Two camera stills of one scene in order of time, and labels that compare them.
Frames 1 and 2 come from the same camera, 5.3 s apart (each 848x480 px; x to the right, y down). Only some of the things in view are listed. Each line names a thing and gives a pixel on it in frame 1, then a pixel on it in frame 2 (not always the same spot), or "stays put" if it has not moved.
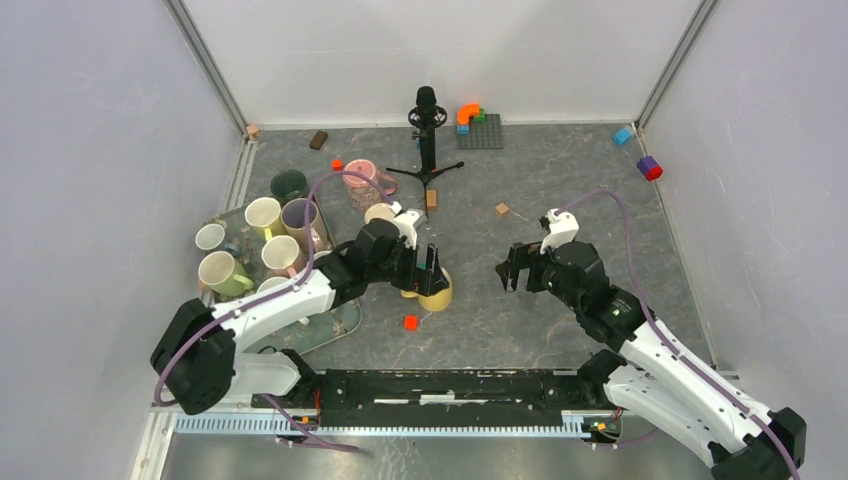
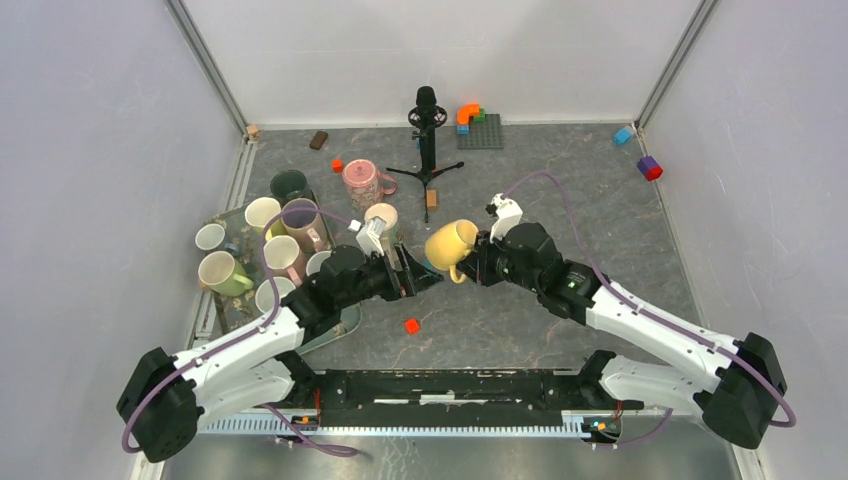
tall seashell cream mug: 378,210 stays put
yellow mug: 433,302 → 450,245
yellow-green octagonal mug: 265,213 stays put
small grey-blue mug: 211,236 stays put
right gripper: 523,256 → 477,265
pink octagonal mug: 282,254 stays put
